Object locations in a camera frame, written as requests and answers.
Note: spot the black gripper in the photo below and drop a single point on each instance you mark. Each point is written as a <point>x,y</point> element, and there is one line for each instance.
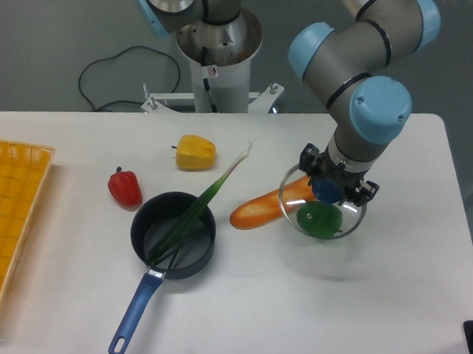
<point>331,181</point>

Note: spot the glass pot lid blue knob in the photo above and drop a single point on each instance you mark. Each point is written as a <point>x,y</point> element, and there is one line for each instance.
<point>353,216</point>

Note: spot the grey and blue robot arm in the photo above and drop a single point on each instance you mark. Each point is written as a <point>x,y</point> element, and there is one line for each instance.
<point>341,68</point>

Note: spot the green bell pepper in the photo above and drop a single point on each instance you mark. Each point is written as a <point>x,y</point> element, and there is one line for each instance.
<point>320,220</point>

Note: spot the baguette bread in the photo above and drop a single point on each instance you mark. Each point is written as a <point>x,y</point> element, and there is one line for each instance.
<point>270,207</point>

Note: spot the yellow bell pepper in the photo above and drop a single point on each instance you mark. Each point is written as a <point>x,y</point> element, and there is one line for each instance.
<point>194,153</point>

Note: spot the green onion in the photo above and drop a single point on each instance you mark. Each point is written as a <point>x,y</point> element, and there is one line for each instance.
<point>172,242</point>

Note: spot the red bell pepper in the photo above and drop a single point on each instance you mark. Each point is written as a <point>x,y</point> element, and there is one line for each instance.
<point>124,188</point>

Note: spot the yellow woven basket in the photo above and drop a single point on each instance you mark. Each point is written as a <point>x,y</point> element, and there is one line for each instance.
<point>23,171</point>

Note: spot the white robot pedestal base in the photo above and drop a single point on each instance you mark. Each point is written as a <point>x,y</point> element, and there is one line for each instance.
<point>220,58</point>

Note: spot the dark pot with blue handle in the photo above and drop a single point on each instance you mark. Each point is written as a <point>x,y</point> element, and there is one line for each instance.
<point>151,222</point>

